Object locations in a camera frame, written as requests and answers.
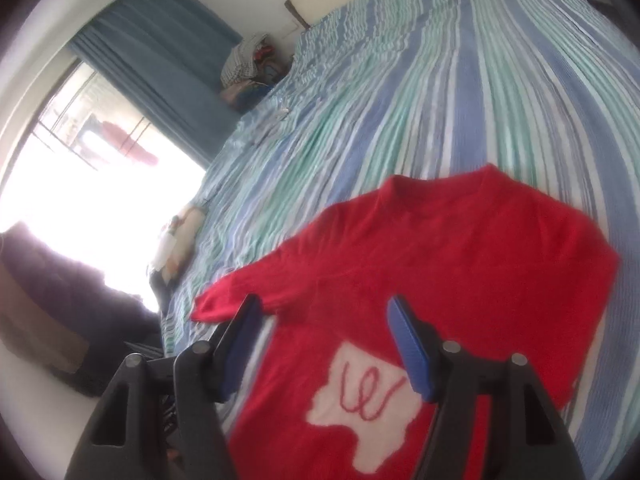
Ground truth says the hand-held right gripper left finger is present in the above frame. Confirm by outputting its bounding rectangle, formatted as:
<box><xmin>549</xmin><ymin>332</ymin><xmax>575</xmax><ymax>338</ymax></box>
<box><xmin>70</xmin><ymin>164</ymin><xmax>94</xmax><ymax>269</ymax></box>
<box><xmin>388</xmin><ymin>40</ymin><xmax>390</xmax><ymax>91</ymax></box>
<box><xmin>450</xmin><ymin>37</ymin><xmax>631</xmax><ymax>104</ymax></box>
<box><xmin>64</xmin><ymin>292</ymin><xmax>263</xmax><ymax>480</ymax></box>

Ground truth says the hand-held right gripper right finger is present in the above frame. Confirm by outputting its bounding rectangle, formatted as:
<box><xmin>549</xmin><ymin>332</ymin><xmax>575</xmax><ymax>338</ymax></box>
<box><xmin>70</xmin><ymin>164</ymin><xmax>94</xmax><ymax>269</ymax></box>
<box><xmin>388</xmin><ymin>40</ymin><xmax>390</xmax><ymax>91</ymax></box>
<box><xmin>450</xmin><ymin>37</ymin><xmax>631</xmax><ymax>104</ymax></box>
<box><xmin>387</xmin><ymin>295</ymin><xmax>586</xmax><ymax>480</ymax></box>

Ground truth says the red knit sweater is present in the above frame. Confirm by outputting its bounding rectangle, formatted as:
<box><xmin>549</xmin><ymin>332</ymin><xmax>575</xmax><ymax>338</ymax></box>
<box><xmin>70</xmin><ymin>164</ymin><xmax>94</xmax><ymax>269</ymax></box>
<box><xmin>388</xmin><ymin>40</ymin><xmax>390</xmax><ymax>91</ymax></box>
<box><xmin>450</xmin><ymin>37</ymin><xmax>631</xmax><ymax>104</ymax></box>
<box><xmin>191</xmin><ymin>164</ymin><xmax>621</xmax><ymax>480</ymax></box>

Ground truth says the pile of mixed clothes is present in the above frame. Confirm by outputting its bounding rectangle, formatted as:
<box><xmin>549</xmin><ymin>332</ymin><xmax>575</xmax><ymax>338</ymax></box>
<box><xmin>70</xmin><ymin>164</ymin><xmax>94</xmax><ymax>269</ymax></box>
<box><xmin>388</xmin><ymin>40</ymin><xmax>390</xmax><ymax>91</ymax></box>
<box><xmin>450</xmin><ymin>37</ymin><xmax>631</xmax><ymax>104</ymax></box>
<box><xmin>220</xmin><ymin>34</ymin><xmax>287</xmax><ymax>111</ymax></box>

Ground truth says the black flat object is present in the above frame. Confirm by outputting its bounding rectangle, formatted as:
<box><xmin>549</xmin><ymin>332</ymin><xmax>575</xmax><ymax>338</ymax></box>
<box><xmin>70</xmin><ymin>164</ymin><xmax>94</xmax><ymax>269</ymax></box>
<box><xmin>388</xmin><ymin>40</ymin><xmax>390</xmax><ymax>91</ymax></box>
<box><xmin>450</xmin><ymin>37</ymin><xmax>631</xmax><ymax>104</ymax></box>
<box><xmin>146</xmin><ymin>265</ymin><xmax>175</xmax><ymax>311</ymax></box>

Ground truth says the patterned folded cloth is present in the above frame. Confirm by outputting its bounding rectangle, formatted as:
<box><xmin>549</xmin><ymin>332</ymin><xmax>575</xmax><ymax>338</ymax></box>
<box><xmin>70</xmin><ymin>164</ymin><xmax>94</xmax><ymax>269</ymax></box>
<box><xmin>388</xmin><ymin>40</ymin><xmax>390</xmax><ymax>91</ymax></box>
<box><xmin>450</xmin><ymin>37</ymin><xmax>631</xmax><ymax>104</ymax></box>
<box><xmin>150</xmin><ymin>204</ymin><xmax>207</xmax><ymax>282</ymax></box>

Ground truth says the red hanging garment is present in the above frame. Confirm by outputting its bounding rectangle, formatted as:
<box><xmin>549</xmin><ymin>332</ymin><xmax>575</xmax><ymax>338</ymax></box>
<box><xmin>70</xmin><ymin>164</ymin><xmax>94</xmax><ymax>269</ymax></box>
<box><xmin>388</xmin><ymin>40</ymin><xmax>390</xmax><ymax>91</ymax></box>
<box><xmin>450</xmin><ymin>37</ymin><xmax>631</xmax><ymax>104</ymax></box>
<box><xmin>99</xmin><ymin>120</ymin><xmax>159</xmax><ymax>166</ymax></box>

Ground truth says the striped bed cover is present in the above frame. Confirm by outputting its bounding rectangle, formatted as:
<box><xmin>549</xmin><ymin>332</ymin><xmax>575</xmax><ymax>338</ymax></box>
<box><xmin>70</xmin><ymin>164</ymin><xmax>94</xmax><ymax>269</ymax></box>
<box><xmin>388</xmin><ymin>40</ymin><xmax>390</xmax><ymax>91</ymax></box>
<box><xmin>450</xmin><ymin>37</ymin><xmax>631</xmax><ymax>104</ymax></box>
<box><xmin>160</xmin><ymin>0</ymin><xmax>640</xmax><ymax>480</ymax></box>

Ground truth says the blue curtain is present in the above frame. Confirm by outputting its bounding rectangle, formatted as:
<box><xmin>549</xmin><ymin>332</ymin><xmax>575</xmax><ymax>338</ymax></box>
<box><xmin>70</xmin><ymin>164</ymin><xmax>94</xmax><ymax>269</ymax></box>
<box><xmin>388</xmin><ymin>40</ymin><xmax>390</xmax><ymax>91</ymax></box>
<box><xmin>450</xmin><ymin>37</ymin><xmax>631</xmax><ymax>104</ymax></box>
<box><xmin>67</xmin><ymin>0</ymin><xmax>246</xmax><ymax>168</ymax></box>

